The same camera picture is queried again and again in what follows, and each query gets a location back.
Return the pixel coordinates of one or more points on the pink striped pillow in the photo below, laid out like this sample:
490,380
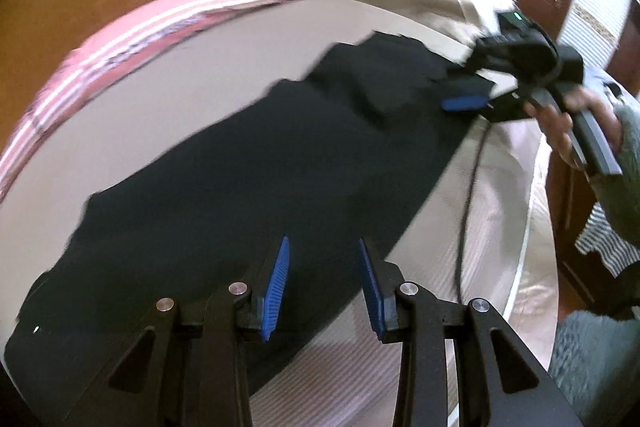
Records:
150,32

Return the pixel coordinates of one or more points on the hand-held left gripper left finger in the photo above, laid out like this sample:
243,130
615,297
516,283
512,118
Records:
277,287

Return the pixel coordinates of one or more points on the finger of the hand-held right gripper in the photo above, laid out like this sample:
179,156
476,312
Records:
475,74
462,103

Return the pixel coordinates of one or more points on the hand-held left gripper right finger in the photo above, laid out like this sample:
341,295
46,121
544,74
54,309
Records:
370,287

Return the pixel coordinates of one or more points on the grey green knit sweater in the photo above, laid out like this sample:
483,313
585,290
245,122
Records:
600,367

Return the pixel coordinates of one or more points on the beige mesh bed mat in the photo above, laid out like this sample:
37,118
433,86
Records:
200,72

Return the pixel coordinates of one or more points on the person's right hand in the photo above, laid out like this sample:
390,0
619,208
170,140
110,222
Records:
555,127

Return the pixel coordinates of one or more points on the black white striped cloth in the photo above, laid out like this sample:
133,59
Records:
607,247

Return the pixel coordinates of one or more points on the person's right forearm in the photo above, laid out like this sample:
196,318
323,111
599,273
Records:
622,202

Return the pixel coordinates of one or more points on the black pants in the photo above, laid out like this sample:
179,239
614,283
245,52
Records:
250,167

